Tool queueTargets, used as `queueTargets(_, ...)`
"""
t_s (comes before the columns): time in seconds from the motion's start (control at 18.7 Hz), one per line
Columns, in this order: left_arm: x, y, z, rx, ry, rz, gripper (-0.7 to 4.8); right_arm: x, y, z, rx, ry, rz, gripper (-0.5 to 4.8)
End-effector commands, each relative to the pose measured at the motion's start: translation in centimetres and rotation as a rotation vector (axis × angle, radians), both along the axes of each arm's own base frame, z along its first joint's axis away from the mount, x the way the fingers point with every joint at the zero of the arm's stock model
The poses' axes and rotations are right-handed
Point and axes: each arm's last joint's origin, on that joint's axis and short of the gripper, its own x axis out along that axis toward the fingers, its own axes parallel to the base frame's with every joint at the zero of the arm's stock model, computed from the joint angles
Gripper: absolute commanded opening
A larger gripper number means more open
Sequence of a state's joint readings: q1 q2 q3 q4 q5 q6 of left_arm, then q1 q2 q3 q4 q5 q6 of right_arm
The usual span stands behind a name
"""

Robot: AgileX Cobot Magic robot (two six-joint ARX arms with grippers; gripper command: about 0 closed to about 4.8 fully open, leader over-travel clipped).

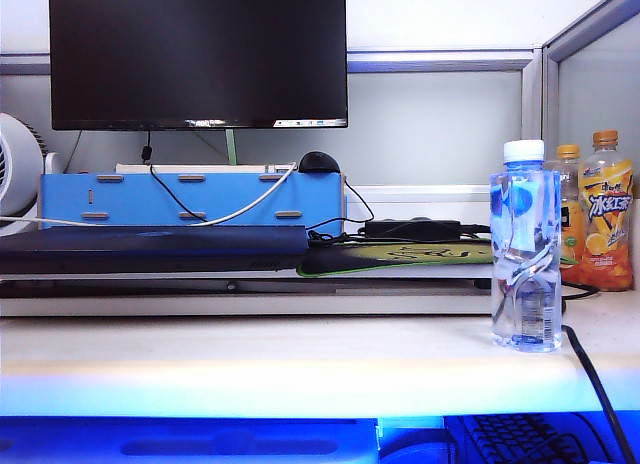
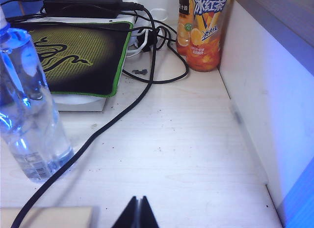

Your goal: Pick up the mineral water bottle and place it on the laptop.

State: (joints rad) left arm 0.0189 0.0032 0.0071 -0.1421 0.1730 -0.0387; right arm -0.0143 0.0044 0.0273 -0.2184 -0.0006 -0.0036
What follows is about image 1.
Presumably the clear mineral water bottle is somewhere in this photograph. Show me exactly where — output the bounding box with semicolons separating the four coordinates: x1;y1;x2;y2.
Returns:
489;138;565;354

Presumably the dark closed laptop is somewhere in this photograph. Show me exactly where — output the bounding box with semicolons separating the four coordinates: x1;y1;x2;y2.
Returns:
0;225;310;276

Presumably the small orange juice bottle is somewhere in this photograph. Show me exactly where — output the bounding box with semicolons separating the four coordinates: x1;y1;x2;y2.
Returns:
543;143;587;285

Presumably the iced tea bottle yellow label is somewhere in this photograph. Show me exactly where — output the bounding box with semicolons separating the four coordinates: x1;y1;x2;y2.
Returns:
577;129;636;293

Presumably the black green-edged mouse pad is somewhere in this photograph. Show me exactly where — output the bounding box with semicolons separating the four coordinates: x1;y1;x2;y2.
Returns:
297;236;496;278

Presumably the black computer mouse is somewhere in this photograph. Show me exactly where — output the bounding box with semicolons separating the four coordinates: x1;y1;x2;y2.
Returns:
298;151;342;174

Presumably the black power adapter brick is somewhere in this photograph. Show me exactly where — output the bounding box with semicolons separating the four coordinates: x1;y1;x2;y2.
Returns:
363;218;464;240

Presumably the white desk riser platform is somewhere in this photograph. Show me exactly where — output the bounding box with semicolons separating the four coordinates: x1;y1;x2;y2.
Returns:
0;262;497;318

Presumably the blue wooden desk organizer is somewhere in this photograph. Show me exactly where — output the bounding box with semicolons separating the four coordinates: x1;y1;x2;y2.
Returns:
39;171;347;235

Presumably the black computer monitor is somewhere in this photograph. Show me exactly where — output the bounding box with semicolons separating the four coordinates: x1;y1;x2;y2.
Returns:
48;0;349;132

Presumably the blue drawer front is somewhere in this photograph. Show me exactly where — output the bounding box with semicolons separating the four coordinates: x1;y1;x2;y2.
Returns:
0;416;379;464

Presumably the black keyboard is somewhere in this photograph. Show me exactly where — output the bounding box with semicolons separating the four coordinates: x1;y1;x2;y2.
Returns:
457;413;617;464

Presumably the white round desk fan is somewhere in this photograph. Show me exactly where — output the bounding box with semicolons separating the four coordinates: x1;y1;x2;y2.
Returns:
0;112;46;235

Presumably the thin black mouse cable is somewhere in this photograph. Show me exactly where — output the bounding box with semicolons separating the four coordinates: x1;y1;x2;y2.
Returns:
305;181;376;245

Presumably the white cable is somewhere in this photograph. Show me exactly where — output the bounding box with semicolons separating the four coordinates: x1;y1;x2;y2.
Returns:
0;161;299;229

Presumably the thin black monitor cable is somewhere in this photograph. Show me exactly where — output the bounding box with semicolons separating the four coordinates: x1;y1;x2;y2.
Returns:
141;129;201;220

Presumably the thick black cable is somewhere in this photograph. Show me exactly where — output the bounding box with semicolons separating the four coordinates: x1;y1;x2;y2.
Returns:
559;281;639;464

